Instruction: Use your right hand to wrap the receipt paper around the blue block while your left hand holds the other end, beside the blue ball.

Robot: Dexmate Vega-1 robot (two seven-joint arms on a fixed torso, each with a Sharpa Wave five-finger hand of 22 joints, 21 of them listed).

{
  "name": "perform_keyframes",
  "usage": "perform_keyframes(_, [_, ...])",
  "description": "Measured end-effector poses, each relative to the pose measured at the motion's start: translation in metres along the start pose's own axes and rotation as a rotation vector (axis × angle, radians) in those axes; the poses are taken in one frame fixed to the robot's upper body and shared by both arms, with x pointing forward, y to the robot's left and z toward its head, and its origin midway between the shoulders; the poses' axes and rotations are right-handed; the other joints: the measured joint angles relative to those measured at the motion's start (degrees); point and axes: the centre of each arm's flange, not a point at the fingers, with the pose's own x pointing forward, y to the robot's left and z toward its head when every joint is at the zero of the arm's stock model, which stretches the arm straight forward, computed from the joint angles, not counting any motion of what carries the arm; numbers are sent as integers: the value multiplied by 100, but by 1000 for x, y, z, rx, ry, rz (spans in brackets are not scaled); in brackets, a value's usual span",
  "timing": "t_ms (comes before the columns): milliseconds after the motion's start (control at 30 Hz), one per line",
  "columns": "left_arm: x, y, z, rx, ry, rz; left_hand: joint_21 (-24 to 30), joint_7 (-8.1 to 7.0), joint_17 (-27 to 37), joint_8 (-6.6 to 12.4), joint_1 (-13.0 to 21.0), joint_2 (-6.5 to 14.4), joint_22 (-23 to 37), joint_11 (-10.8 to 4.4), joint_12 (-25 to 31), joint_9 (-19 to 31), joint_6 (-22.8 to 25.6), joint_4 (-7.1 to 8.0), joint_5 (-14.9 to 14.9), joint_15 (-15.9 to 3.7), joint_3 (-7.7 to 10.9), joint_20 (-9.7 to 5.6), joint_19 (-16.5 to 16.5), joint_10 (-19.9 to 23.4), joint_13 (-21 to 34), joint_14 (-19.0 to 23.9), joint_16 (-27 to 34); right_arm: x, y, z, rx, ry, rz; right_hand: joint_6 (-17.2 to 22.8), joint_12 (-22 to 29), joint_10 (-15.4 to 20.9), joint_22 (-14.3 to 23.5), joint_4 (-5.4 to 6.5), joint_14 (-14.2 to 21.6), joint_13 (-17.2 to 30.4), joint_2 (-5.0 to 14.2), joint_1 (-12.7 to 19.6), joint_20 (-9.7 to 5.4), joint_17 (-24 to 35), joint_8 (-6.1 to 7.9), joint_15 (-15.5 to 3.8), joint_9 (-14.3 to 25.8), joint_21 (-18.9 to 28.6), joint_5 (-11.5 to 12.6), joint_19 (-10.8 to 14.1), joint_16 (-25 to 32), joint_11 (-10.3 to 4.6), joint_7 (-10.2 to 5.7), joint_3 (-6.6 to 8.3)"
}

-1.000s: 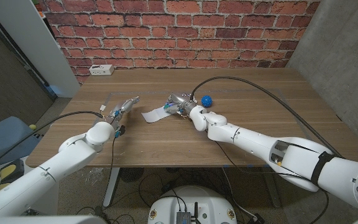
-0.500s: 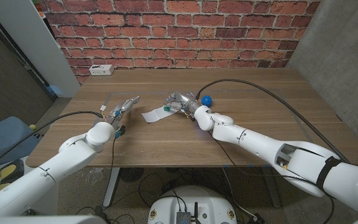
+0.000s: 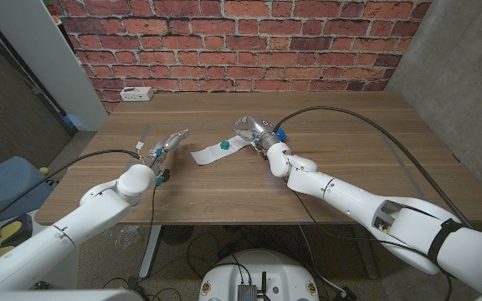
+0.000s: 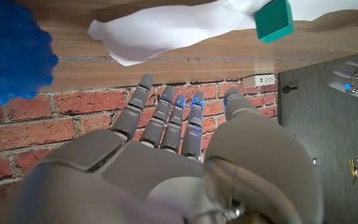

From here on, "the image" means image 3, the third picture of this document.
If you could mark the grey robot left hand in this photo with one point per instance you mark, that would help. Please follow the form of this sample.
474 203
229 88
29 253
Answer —
165 144

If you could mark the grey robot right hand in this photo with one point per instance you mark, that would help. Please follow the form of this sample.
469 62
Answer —
262 129

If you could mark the small teal block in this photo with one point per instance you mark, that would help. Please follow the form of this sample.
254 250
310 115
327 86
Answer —
224 145

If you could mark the white cloth strip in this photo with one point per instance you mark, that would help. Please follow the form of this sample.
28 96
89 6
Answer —
207 154

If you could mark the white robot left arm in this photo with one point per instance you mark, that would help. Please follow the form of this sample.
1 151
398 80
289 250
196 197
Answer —
90 217

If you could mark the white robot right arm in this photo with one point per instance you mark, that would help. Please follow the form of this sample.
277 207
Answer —
350 196

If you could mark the blue spiky ball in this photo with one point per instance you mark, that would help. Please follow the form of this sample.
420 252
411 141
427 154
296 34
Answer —
282 134

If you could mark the yellow green tennis ball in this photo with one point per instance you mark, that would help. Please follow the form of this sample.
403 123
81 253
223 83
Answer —
44 171

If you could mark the white power strip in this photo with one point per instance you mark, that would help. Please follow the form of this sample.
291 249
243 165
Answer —
136 94

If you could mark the red brick printed backdrop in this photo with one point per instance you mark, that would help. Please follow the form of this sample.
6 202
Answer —
241 42

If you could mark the black round fan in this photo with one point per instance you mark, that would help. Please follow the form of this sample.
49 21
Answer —
176 235

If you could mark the white table leg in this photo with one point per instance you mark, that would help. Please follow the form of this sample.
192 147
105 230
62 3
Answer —
150 251

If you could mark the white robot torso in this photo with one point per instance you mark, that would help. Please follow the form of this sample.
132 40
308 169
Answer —
257 267

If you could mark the dark grey door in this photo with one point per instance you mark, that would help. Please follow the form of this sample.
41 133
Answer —
6 117

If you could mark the grey electronics box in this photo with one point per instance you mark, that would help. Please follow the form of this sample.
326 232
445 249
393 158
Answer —
247 292

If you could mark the blue grey storage bin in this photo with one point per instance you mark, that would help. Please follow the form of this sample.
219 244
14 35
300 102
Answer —
6 188

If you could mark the grey table leg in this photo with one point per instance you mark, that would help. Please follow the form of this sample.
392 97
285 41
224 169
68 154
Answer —
370 263

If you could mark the white wall panel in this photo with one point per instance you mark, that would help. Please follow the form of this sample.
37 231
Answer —
36 50

